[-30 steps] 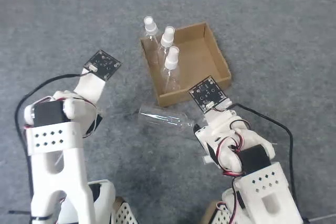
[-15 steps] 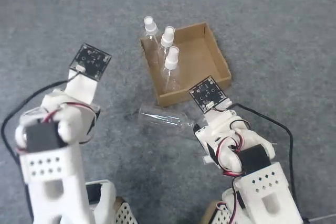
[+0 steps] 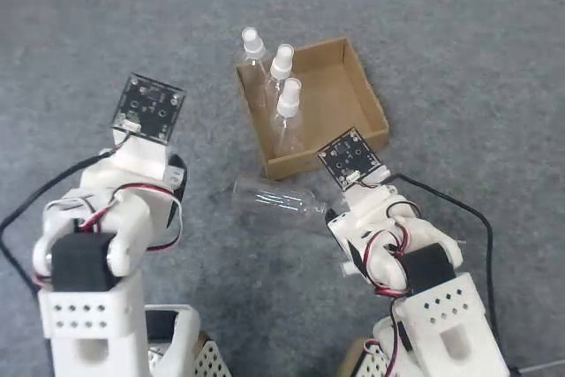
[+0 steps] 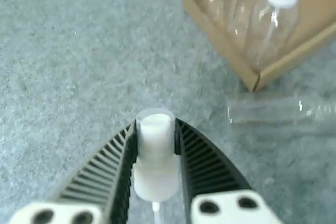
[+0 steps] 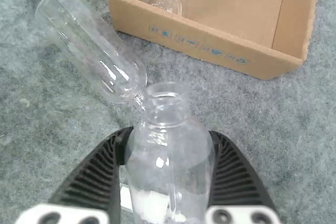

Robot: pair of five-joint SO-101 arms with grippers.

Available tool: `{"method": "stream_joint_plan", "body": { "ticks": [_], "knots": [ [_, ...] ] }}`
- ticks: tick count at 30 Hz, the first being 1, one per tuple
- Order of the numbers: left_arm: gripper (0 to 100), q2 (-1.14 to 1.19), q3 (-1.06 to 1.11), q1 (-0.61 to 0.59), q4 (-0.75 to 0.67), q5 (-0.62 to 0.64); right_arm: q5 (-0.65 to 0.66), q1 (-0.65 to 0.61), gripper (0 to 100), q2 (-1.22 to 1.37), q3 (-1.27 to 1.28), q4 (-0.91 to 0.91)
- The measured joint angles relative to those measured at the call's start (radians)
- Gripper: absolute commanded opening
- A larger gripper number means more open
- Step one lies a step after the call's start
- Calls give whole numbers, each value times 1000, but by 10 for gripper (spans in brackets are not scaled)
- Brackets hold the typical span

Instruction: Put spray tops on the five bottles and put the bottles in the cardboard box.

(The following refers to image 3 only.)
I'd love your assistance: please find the brown cardboard box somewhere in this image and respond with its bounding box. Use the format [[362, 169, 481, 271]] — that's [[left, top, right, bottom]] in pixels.
[[234, 36, 391, 182]]

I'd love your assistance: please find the clear bottle with white spray top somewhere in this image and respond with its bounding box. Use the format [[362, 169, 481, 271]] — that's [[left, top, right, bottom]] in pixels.
[[268, 77, 306, 156], [263, 42, 296, 118], [240, 26, 277, 109]]

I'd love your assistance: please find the clear bottle without top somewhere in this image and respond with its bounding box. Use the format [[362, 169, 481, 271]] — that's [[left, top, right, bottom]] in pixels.
[[230, 175, 329, 220]]

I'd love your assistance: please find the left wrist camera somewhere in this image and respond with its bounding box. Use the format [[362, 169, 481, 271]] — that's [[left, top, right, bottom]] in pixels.
[[109, 71, 187, 145]]

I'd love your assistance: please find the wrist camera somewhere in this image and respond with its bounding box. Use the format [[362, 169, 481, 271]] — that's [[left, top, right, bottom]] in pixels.
[[109, 71, 187, 145], [315, 126, 391, 192]]

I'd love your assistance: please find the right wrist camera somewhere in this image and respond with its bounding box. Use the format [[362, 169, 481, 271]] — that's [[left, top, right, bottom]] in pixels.
[[315, 126, 391, 192]]

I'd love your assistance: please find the black cable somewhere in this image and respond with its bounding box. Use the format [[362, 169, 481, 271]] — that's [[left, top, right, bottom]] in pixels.
[[395, 173, 522, 373], [0, 150, 117, 299]]

